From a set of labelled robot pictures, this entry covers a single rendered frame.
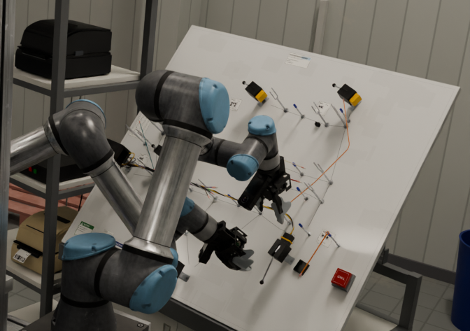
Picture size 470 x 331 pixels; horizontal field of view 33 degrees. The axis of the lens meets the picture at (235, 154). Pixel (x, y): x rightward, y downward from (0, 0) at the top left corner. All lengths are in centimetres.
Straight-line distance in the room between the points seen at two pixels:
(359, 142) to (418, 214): 271
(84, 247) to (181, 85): 42
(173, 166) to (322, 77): 124
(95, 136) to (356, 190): 96
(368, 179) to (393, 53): 266
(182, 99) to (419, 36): 352
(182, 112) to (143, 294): 40
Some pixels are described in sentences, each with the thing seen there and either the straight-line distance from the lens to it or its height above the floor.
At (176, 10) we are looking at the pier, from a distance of 552.
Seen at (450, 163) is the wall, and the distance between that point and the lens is 526.
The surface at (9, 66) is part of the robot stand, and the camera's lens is 170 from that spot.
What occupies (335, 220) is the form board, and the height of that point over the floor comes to 123.
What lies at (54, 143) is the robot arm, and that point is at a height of 150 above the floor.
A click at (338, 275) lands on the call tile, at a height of 111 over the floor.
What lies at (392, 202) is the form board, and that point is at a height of 132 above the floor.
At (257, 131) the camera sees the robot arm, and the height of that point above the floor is 157.
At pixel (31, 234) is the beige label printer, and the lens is 336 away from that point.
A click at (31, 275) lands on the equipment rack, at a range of 334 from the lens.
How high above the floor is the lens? 212
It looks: 17 degrees down
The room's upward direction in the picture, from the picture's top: 7 degrees clockwise
